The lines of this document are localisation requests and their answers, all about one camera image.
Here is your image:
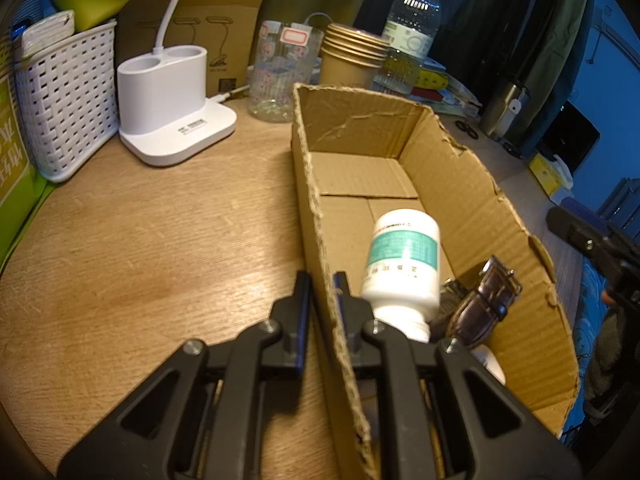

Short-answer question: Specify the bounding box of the printed blanket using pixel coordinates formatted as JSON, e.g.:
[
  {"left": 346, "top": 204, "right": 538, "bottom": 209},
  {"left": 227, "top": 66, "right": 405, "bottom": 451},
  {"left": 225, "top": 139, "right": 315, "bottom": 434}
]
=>
[{"left": 570, "top": 260, "right": 640, "bottom": 441}]

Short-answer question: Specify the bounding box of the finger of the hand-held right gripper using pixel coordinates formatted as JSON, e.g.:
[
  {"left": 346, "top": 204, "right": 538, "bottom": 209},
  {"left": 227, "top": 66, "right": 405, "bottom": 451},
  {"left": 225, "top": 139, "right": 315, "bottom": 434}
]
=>
[{"left": 546, "top": 199, "right": 618, "bottom": 261}]

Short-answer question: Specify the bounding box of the cardboard box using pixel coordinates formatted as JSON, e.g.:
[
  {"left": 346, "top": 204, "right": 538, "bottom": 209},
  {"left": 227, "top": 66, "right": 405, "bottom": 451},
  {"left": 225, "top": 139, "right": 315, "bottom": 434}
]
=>
[{"left": 291, "top": 82, "right": 581, "bottom": 480}]

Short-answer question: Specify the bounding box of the green paper cup package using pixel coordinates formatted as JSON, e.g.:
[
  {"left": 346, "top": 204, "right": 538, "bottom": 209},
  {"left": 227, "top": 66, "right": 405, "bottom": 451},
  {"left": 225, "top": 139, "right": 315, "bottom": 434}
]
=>
[{"left": 0, "top": 35, "right": 48, "bottom": 271}]

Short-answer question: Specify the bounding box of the red book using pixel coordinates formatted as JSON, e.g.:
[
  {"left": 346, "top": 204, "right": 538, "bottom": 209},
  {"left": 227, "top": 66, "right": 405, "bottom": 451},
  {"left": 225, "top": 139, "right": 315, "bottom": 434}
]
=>
[{"left": 410, "top": 87, "right": 453, "bottom": 103}]

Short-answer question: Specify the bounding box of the clear printed glass jar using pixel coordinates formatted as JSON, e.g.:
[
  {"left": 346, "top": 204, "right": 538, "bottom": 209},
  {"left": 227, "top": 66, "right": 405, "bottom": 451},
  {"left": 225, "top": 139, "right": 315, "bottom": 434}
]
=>
[{"left": 248, "top": 20, "right": 325, "bottom": 123}]

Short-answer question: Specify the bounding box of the white pill bottle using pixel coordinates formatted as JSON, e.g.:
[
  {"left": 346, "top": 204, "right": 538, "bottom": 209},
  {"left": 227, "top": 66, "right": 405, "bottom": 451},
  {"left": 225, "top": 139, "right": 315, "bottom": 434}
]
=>
[{"left": 360, "top": 209, "right": 442, "bottom": 343}]

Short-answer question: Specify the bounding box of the white plastic basket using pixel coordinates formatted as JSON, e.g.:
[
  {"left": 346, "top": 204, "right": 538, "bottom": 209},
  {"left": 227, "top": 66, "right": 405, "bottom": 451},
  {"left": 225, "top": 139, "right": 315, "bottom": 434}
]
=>
[{"left": 14, "top": 19, "right": 121, "bottom": 183}]

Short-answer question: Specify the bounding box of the white packet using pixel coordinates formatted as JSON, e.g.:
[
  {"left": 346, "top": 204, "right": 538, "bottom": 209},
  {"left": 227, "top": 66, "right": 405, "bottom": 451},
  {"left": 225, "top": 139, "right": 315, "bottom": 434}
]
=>
[{"left": 21, "top": 10, "right": 76, "bottom": 58}]

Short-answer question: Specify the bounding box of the brown lamp carton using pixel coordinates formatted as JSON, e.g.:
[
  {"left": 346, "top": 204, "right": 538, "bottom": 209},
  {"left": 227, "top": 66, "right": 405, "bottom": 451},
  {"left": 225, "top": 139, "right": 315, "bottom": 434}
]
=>
[{"left": 116, "top": 0, "right": 277, "bottom": 96}]

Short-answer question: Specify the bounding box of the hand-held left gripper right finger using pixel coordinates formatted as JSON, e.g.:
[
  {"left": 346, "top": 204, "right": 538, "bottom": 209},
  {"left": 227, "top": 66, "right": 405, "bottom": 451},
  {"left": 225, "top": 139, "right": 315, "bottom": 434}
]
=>
[{"left": 332, "top": 271, "right": 583, "bottom": 480}]

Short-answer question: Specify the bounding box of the white earbuds case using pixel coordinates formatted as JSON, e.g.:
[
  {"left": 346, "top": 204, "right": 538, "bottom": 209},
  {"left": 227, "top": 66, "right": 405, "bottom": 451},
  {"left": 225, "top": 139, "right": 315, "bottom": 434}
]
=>
[{"left": 470, "top": 344, "right": 507, "bottom": 386}]

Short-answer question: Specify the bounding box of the white side table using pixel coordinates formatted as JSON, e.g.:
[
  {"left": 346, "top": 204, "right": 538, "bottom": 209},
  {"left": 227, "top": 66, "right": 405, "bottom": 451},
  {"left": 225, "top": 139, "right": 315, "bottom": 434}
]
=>
[{"left": 600, "top": 177, "right": 640, "bottom": 221}]

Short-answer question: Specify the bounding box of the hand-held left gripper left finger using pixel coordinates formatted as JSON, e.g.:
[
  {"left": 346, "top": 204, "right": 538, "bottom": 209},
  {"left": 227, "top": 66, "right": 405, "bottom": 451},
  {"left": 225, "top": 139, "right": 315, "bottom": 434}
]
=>
[{"left": 57, "top": 270, "right": 313, "bottom": 480}]

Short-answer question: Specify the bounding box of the black monitor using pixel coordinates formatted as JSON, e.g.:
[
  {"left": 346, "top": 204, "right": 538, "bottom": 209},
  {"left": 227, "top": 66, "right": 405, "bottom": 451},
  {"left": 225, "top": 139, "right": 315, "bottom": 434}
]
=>
[{"left": 537, "top": 102, "right": 601, "bottom": 173}]

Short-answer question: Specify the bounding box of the stack of brown paper cups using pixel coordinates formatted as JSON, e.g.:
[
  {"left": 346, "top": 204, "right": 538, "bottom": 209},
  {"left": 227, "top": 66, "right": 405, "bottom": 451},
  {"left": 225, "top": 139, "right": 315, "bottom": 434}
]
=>
[{"left": 320, "top": 22, "right": 391, "bottom": 91}]

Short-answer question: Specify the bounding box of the yellow tissue box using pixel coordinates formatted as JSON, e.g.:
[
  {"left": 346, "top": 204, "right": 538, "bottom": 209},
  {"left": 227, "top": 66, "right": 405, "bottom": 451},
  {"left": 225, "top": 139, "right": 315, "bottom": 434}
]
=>
[{"left": 528, "top": 152, "right": 573, "bottom": 206}]

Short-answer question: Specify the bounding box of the yellow wipes pack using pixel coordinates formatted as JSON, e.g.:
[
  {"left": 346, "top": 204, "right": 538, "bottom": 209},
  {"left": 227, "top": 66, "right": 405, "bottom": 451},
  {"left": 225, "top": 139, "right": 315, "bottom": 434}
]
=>
[{"left": 417, "top": 67, "right": 448, "bottom": 91}]

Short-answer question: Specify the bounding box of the clear plastic water bottle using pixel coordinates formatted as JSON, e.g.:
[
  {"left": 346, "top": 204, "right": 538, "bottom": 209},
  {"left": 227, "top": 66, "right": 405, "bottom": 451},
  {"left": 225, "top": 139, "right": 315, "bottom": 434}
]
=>
[{"left": 374, "top": 0, "right": 446, "bottom": 96}]

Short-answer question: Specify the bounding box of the white desk lamp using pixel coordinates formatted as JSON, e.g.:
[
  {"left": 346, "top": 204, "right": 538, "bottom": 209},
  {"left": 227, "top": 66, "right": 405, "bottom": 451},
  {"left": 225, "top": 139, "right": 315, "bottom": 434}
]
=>
[{"left": 117, "top": 0, "right": 238, "bottom": 167}]

